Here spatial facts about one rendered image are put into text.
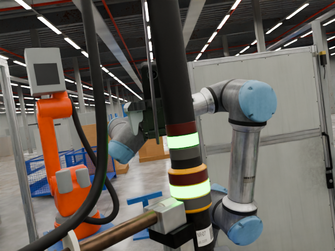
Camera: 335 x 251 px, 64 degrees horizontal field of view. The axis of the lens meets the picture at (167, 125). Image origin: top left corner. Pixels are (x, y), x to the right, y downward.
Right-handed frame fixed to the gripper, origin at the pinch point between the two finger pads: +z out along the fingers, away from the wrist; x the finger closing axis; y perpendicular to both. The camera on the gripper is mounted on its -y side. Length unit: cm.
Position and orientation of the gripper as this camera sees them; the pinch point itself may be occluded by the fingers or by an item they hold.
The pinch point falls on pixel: (159, 100)
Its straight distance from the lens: 44.9
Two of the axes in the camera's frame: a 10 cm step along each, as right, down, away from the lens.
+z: 1.2, 0.3, -9.9
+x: -9.8, 1.5, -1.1
